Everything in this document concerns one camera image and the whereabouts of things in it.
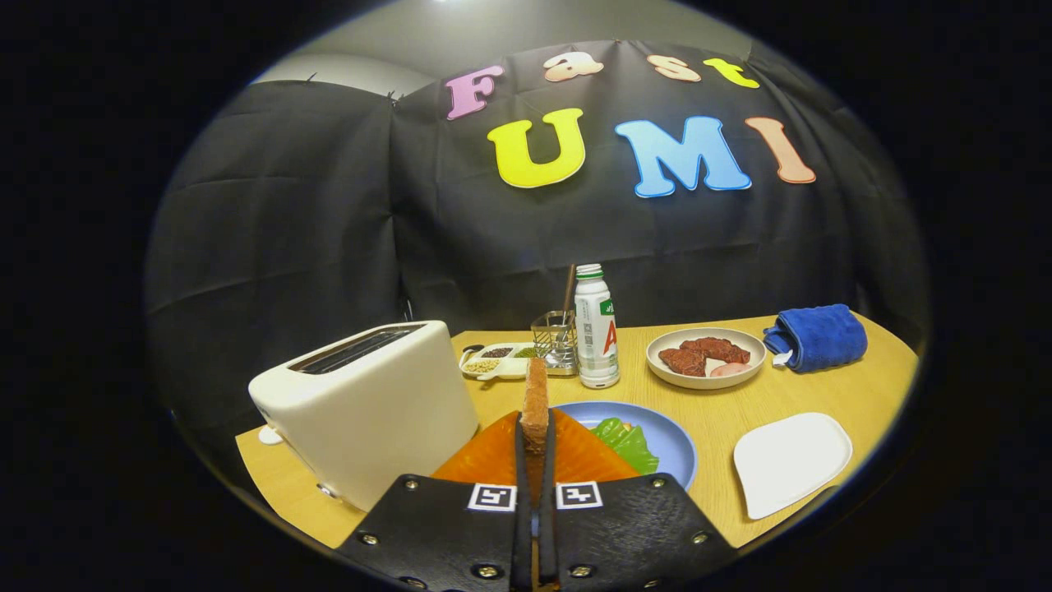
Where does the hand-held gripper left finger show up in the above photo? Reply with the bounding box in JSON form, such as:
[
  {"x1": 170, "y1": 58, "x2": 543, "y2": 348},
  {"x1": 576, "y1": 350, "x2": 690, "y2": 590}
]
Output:
[{"x1": 337, "y1": 411, "x2": 533, "y2": 592}]

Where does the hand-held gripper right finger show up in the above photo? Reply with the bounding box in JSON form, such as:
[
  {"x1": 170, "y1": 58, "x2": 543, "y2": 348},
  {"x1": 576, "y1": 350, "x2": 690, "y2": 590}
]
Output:
[{"x1": 538, "y1": 409, "x2": 738, "y2": 592}]

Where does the green lettuce leaf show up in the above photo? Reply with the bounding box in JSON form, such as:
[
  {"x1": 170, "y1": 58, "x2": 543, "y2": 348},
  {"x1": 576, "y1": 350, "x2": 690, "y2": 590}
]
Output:
[{"x1": 590, "y1": 417, "x2": 660, "y2": 475}]

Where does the toasted bread slice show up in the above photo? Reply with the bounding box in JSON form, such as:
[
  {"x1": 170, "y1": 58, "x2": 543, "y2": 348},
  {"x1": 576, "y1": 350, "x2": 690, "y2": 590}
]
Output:
[{"x1": 520, "y1": 357, "x2": 550, "y2": 504}]

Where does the blue round plate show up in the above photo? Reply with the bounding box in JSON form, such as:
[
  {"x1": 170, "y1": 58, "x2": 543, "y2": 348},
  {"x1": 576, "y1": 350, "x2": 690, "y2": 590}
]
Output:
[{"x1": 556, "y1": 401, "x2": 699, "y2": 492}]

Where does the white divided condiment tray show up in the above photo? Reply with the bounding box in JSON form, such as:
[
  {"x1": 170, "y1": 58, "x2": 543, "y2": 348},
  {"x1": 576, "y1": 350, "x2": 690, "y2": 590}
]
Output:
[{"x1": 459, "y1": 342, "x2": 537, "y2": 382}]

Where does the beige round plate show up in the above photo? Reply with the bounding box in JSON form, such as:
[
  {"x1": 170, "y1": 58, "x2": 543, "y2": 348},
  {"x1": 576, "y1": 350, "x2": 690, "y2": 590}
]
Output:
[{"x1": 646, "y1": 327, "x2": 768, "y2": 391}]

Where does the white toaster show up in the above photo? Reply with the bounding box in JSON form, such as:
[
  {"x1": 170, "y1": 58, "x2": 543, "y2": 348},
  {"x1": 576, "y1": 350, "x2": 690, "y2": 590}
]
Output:
[{"x1": 248, "y1": 321, "x2": 480, "y2": 512}]

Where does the white plastic bottle green cap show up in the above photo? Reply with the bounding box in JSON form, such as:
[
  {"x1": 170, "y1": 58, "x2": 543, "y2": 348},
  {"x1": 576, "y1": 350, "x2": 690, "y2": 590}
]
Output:
[{"x1": 574, "y1": 263, "x2": 621, "y2": 390}]

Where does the small brown meat piece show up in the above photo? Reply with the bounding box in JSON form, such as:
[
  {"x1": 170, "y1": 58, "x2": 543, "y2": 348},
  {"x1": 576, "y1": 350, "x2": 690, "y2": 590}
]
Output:
[{"x1": 658, "y1": 348, "x2": 706, "y2": 377}]

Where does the white square dish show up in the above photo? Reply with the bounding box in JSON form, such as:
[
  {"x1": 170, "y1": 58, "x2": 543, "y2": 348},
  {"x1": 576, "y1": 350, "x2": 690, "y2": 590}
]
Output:
[{"x1": 733, "y1": 412, "x2": 854, "y2": 520}]

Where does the large brown meat piece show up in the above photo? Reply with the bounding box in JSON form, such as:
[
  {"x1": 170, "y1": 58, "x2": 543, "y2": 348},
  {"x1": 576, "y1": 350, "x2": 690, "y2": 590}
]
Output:
[{"x1": 680, "y1": 336, "x2": 751, "y2": 365}]

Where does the blue folded towel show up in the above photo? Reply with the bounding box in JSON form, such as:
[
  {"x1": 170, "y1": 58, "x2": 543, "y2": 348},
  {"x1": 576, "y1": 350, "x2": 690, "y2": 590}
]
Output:
[{"x1": 763, "y1": 303, "x2": 869, "y2": 374}]

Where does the black backdrop cloth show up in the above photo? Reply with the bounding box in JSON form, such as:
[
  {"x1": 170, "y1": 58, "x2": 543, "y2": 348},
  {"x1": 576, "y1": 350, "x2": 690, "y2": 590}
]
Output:
[{"x1": 144, "y1": 39, "x2": 930, "y2": 461}]

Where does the wire utensil holder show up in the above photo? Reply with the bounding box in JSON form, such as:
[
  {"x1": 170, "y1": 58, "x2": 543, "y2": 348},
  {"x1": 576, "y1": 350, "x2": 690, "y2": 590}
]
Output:
[{"x1": 531, "y1": 310, "x2": 579, "y2": 377}]

